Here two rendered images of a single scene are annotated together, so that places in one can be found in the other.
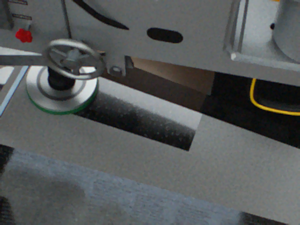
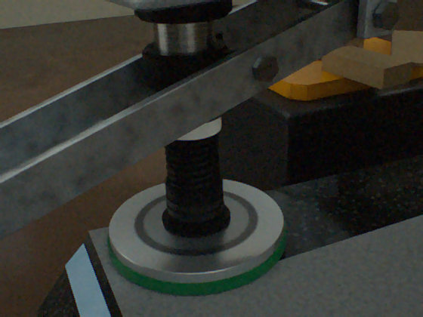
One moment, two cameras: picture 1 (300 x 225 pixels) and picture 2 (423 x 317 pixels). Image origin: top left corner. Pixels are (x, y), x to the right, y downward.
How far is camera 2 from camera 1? 1.34 m
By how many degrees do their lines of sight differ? 43
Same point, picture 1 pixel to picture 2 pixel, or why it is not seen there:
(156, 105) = (374, 176)
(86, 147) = (390, 284)
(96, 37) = not seen: outside the picture
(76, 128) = (322, 272)
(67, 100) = (252, 235)
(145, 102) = (356, 181)
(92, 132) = (358, 258)
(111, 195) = not seen: outside the picture
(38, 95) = (187, 262)
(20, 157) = not seen: outside the picture
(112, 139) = (401, 244)
